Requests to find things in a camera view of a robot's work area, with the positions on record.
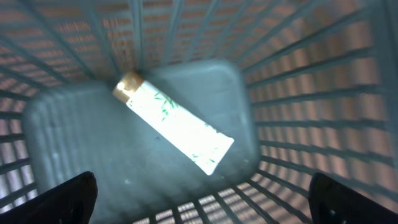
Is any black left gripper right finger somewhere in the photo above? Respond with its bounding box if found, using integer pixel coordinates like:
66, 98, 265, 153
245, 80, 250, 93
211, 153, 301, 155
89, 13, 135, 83
308, 172, 397, 224

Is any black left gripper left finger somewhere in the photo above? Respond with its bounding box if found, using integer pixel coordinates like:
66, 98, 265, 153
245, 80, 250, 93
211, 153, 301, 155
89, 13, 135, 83
1, 171, 98, 224

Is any white Pantene conditioner tube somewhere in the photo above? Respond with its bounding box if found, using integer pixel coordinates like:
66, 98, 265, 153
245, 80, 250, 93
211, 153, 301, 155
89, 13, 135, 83
113, 72, 234, 175

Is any dark grey plastic basket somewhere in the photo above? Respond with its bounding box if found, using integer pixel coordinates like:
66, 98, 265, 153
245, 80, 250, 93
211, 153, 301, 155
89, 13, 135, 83
1, 0, 397, 223

